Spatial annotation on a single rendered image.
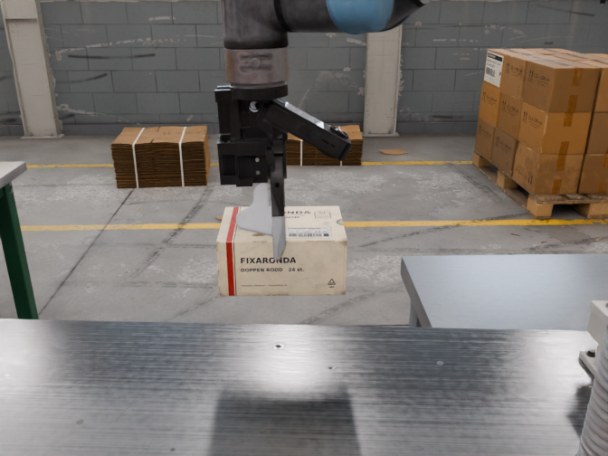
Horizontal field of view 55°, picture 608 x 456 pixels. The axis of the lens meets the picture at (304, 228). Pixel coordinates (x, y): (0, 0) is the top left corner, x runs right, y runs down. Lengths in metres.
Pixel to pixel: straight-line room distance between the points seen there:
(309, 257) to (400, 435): 0.23
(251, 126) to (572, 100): 3.13
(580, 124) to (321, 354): 3.11
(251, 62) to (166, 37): 5.02
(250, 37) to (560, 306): 0.66
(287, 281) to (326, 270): 0.05
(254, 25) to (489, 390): 0.53
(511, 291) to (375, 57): 4.67
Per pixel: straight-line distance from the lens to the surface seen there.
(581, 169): 3.90
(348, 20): 0.63
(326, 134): 0.71
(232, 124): 0.71
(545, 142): 3.73
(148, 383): 0.82
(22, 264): 2.20
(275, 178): 0.69
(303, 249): 0.72
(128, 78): 5.81
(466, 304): 1.00
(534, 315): 1.00
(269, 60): 0.68
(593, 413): 0.31
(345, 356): 0.84
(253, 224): 0.70
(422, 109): 5.82
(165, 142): 4.18
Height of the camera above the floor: 1.31
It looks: 22 degrees down
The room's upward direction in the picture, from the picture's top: straight up
